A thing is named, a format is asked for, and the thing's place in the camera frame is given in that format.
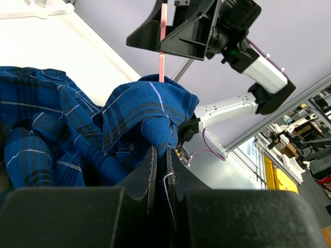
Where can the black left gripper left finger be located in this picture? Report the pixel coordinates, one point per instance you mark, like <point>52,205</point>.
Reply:
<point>117,216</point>

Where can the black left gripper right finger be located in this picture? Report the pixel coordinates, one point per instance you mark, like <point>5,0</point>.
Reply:
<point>206,217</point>

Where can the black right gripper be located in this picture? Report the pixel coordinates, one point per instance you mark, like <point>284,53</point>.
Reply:
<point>199,28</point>

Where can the blue plaid shirt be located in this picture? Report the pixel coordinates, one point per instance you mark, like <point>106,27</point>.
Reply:
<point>56,135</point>

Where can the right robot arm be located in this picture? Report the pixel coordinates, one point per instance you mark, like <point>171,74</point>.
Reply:
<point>270,89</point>

